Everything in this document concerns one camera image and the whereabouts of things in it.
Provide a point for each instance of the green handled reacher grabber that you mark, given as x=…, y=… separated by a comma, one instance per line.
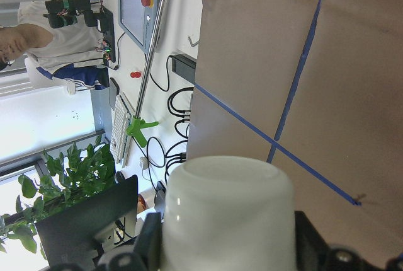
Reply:
x=137, y=124

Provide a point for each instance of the white keyboard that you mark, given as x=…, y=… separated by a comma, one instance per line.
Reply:
x=120, y=141

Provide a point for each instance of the black power adapter brick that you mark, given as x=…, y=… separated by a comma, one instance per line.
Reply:
x=184, y=66

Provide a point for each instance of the blue teach pendant tablet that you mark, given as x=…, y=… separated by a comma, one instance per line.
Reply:
x=137, y=18

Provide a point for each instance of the green potted plant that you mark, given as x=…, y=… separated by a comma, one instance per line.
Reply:
x=72, y=178

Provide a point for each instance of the person in blue jacket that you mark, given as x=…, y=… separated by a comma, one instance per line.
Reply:
x=71, y=53

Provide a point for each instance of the white plastic cup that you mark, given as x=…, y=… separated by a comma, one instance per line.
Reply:
x=228, y=213

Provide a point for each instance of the black laptop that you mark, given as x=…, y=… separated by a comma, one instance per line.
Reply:
x=85, y=230

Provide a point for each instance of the small red object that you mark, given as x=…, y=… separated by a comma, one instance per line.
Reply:
x=136, y=74

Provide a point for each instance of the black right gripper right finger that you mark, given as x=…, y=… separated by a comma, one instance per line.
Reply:
x=311, y=248

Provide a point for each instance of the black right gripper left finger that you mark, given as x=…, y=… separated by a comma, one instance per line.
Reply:
x=149, y=242

